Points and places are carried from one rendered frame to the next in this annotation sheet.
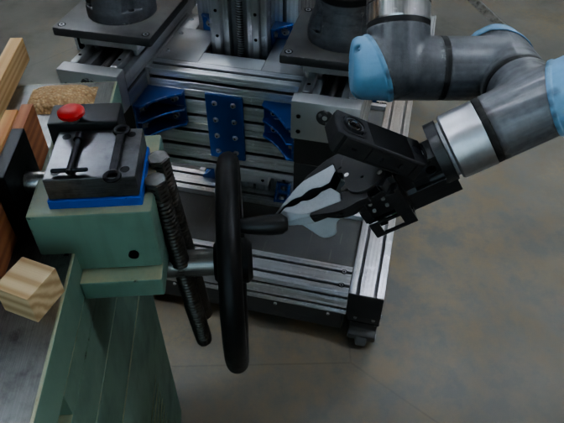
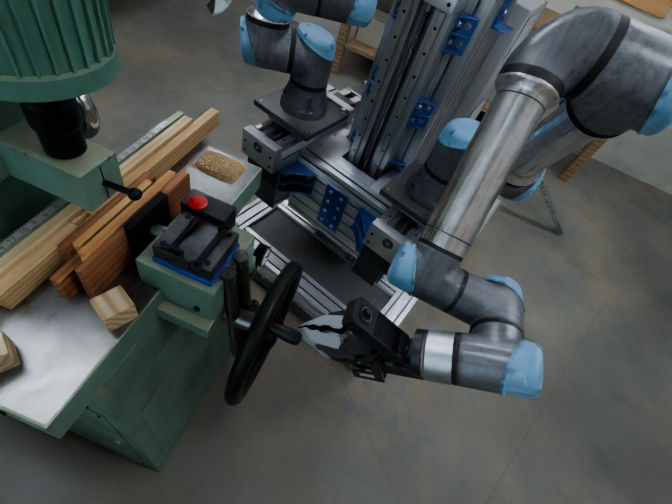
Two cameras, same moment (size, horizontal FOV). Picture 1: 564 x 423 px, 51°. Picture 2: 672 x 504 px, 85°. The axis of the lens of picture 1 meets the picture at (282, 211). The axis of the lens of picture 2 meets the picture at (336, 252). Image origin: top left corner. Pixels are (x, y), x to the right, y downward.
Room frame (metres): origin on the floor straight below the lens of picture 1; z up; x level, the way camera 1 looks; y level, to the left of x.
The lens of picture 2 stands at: (0.21, -0.03, 1.48)
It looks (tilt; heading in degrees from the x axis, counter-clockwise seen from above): 50 degrees down; 6
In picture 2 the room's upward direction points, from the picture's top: 23 degrees clockwise
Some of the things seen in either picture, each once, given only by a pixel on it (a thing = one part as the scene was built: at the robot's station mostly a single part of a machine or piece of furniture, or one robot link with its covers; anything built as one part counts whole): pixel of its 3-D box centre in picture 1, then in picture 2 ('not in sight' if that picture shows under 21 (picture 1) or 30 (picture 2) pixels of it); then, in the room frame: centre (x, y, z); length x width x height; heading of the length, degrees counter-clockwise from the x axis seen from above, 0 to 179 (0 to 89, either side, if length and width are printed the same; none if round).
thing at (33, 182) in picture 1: (46, 180); (166, 234); (0.52, 0.27, 0.95); 0.09 x 0.07 x 0.09; 4
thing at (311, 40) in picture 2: not in sight; (311, 54); (1.24, 0.36, 0.98); 0.13 x 0.12 x 0.14; 118
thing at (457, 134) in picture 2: not in sight; (461, 148); (1.13, -0.14, 0.98); 0.13 x 0.12 x 0.14; 90
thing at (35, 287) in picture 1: (29, 289); (114, 308); (0.38, 0.26, 0.92); 0.04 x 0.04 x 0.04; 68
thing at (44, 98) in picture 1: (60, 95); (220, 163); (0.76, 0.33, 0.91); 0.10 x 0.07 x 0.02; 94
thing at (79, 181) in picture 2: not in sight; (64, 166); (0.49, 0.42, 1.03); 0.14 x 0.07 x 0.09; 94
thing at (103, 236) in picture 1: (106, 201); (200, 261); (0.52, 0.21, 0.91); 0.15 x 0.14 x 0.09; 4
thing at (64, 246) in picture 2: not in sight; (113, 215); (0.52, 0.38, 0.92); 0.21 x 0.02 x 0.04; 4
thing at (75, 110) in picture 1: (70, 112); (197, 202); (0.55, 0.24, 1.02); 0.03 x 0.03 x 0.01
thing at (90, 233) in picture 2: not in sight; (119, 220); (0.51, 0.37, 0.93); 0.17 x 0.01 x 0.06; 4
